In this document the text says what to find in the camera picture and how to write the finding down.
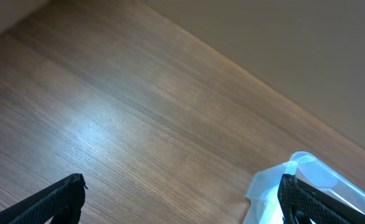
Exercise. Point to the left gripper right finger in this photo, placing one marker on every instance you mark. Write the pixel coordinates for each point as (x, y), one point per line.
(303, 204)

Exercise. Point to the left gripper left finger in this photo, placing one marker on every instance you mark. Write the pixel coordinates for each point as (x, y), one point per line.
(60, 203)

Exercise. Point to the clear plastic storage container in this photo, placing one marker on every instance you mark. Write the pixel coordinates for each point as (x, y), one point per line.
(262, 193)

